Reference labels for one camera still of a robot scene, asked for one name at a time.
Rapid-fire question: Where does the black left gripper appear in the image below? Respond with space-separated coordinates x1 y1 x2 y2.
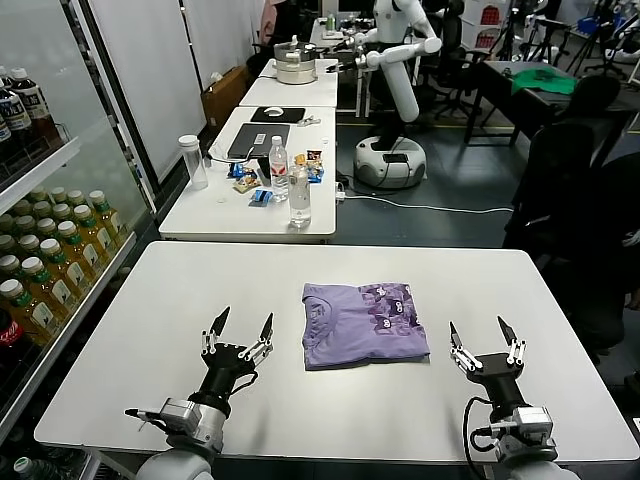
198 305 276 402

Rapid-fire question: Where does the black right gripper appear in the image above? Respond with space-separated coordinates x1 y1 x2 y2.
448 315 530 414

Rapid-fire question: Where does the purple t-shirt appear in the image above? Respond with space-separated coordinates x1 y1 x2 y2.
301 282 431 372

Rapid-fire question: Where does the white rectangular table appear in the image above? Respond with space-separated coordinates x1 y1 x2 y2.
238 58 340 109
158 105 339 245

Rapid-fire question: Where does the clear square bottle white cap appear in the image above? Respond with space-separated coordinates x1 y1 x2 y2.
287 166 313 230

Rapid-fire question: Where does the water bottle red label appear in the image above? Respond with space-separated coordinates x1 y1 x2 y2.
269 135 291 203

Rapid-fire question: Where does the clear jar white lid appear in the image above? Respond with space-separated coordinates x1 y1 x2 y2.
178 134 210 190

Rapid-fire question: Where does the black closed laptop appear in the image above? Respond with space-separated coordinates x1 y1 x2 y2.
227 123 292 161

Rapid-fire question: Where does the black mouse pad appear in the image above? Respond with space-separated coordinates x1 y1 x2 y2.
249 106 307 125

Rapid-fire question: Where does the brown cardboard box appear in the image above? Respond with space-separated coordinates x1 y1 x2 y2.
201 66 250 129

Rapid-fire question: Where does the cola bottle red label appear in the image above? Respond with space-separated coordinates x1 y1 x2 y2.
0 307 29 366

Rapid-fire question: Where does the white cooler shelf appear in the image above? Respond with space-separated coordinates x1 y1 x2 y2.
0 135 82 216

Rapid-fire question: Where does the dark work table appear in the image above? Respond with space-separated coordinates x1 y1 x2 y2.
469 58 576 146

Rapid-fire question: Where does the green cloth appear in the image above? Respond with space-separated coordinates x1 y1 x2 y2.
510 67 576 96

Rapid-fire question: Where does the bottle with white green cap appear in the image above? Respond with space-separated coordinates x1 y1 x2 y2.
12 456 64 480

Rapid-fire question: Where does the white humanoid wheeled robot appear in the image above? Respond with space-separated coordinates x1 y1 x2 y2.
324 0 444 190

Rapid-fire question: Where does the white steamer pot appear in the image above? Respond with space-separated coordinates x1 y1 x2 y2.
273 35 318 86

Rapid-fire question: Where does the white box red print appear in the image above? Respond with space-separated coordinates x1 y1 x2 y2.
459 0 507 51

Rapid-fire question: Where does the glass door drinks cooler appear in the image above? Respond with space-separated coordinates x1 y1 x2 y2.
0 0 164 480

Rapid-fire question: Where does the dark tea bottle white cap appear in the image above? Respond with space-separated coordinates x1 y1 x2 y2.
9 67 53 146
0 77 27 151

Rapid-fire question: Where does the black office chair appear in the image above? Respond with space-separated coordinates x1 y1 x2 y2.
434 0 489 121

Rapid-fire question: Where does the pink garment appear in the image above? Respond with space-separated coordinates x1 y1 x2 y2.
262 0 282 47

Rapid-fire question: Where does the blue storage bin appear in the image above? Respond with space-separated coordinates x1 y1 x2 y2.
574 17 609 36

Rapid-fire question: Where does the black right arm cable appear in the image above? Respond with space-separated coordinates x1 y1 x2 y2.
462 397 501 480

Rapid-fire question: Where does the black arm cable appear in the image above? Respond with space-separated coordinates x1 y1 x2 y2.
462 397 501 480
124 370 259 432

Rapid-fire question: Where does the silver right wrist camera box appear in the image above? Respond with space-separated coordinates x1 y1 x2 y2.
509 405 555 447

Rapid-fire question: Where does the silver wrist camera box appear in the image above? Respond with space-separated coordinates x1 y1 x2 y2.
158 397 201 442
509 405 555 447

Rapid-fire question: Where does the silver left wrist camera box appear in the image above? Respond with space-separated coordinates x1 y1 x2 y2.
158 397 201 442

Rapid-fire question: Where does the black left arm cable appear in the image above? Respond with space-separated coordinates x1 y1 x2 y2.
124 370 259 432

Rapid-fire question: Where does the white floor cable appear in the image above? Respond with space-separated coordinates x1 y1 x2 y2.
344 192 514 215

